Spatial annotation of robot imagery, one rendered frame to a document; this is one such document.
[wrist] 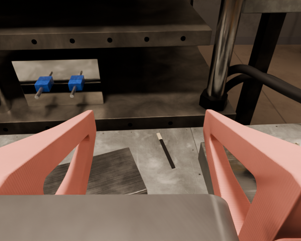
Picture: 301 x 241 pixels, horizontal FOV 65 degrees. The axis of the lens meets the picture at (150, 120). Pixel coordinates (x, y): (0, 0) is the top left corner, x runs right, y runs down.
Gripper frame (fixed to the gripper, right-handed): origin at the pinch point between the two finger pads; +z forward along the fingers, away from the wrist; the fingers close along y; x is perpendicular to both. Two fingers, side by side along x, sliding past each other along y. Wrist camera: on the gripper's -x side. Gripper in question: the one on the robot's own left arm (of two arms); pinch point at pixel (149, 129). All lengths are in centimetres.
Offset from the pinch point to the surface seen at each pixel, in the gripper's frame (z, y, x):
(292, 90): 51, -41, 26
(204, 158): 31.1, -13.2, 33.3
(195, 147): 40, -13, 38
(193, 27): 69, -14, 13
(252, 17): 337, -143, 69
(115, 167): 22.9, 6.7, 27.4
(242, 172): 19.2, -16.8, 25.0
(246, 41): 337, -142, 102
